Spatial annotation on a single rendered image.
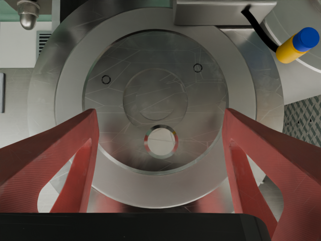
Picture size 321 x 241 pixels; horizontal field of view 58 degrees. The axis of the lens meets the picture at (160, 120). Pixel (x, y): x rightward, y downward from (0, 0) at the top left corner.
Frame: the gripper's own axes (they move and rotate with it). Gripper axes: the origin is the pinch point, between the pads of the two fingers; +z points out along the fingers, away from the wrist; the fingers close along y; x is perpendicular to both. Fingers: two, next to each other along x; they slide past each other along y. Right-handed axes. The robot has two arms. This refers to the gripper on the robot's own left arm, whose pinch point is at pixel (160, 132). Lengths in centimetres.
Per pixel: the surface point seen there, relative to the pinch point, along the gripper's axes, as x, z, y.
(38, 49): 103, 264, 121
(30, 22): 7.8, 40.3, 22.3
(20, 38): 95, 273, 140
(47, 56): -0.8, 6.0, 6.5
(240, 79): 0.1, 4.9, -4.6
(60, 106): 1.3, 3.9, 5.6
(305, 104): 11.2, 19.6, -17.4
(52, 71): -0.2, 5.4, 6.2
